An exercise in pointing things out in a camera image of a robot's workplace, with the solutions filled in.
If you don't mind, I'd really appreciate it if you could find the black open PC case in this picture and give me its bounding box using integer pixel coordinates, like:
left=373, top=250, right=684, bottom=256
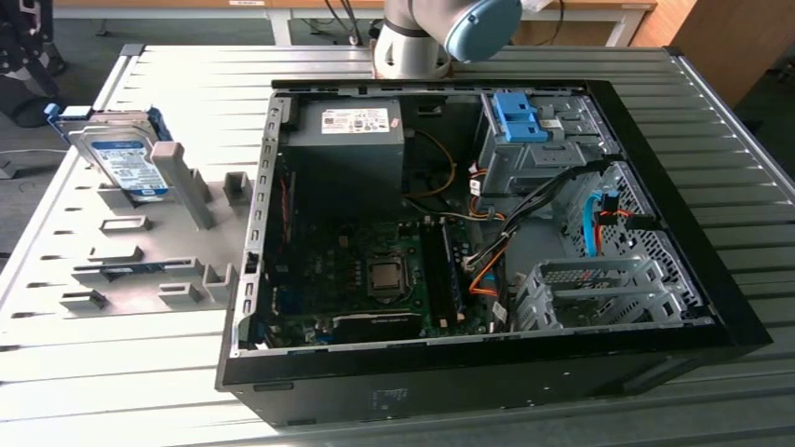
left=213, top=77, right=775, bottom=427

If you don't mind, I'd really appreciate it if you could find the wooden cabinet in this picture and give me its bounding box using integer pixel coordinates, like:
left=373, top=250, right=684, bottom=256
left=632, top=0, right=795, bottom=108

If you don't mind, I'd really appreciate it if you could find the blue RAM stick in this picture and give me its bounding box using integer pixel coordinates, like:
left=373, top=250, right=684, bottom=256
left=98, top=263, right=169, bottom=280

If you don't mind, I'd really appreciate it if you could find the CPU socket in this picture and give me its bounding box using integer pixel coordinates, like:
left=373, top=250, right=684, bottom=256
left=361, top=250, right=412, bottom=305

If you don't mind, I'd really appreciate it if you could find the black orange power wire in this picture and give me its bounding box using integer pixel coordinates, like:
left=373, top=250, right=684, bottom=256
left=593, top=193, right=659, bottom=230

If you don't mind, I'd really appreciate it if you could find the silver CPU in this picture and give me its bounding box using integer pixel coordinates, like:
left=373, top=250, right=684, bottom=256
left=370, top=264, right=404, bottom=291

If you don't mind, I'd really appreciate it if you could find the wooden desk white frame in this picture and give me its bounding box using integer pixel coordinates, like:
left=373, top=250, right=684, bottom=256
left=52, top=0, right=659, bottom=47

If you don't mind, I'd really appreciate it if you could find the grey power supply unit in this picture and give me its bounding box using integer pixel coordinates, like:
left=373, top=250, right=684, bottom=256
left=285, top=97, right=406, bottom=213

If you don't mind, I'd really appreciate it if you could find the grey parts rack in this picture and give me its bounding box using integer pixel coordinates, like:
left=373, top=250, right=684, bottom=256
left=54, top=142, right=256, bottom=320

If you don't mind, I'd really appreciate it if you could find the black wire bundle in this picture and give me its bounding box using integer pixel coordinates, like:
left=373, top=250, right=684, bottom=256
left=461, top=160, right=616, bottom=274

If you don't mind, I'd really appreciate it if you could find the yellow wire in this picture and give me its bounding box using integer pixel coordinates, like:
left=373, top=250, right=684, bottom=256
left=402, top=129, right=458, bottom=199

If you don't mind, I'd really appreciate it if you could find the black graphics card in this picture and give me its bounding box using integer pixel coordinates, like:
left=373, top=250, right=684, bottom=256
left=332, top=312, right=424, bottom=344

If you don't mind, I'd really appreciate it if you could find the blue data wire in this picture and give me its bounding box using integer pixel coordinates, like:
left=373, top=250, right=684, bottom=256
left=583, top=190, right=623, bottom=258

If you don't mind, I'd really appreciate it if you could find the grey metal drive cage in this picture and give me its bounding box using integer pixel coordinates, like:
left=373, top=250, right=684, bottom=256
left=476, top=91, right=623, bottom=199

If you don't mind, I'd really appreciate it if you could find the hard disk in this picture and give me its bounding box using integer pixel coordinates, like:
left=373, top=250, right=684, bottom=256
left=45, top=105, right=172, bottom=204

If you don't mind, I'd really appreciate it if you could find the black mesh waste bin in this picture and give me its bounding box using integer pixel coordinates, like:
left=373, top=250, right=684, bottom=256
left=0, top=69, right=62, bottom=129

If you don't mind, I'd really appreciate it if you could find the white floor cable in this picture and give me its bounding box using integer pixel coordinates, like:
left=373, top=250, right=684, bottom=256
left=0, top=147, right=69, bottom=159

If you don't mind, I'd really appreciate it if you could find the green motherboard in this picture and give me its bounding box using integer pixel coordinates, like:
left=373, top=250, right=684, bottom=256
left=265, top=218, right=497, bottom=348

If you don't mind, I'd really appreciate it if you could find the grey metal disk bay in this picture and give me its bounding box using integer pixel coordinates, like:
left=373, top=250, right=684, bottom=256
left=508, top=253, right=715, bottom=334

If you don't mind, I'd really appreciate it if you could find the blue drive bay latch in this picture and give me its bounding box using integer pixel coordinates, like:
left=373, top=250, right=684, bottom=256
left=495, top=92, right=551, bottom=143

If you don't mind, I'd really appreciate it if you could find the white plug wire bundle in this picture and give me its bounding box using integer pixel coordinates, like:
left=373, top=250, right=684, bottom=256
left=468, top=162, right=493, bottom=196

